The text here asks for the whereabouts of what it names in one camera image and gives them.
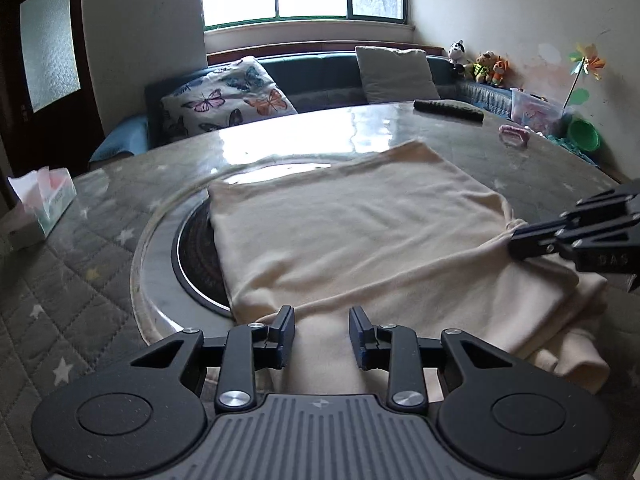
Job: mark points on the dark teal sofa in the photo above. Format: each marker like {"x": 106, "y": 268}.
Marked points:
{"x": 320, "y": 72}

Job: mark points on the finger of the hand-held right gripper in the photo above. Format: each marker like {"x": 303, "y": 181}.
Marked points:
{"x": 600, "y": 205}
{"x": 600, "y": 257}

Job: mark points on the butterfly print pillow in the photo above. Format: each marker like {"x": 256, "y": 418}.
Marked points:
{"x": 225, "y": 100}

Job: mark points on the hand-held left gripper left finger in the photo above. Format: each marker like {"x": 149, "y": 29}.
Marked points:
{"x": 287, "y": 332}

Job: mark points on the grey quilted star table cover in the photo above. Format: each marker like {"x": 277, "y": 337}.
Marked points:
{"x": 65, "y": 285}

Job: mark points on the dark door with frosted glass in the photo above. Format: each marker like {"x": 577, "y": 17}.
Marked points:
{"x": 45, "y": 60}

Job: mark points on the blue blanket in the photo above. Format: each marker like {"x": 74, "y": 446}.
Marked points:
{"x": 119, "y": 137}

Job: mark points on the brown plush bear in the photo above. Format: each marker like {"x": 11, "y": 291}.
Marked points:
{"x": 483, "y": 66}

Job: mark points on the small pink item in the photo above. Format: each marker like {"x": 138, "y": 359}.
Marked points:
{"x": 514, "y": 135}

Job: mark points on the colourful pinwheel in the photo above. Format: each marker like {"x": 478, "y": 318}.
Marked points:
{"x": 589, "y": 62}

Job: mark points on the dark remote control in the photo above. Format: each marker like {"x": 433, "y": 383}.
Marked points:
{"x": 448, "y": 108}

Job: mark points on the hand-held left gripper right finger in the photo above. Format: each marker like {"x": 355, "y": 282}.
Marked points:
{"x": 356, "y": 335}

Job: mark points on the black and white plush toy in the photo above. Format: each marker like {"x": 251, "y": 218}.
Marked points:
{"x": 456, "y": 55}

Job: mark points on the green plastic bowl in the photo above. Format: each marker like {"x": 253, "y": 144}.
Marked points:
{"x": 584, "y": 135}

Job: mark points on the orange plush toy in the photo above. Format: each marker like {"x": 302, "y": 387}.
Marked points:
{"x": 499, "y": 71}

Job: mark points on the cream knit garment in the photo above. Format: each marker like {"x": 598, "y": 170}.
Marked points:
{"x": 360, "y": 230}

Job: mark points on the tissue box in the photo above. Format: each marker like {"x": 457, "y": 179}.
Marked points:
{"x": 42, "y": 200}

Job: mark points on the grey pillow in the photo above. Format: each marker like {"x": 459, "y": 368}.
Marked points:
{"x": 395, "y": 72}

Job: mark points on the clear plastic storage box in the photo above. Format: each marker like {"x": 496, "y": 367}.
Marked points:
{"x": 535, "y": 109}

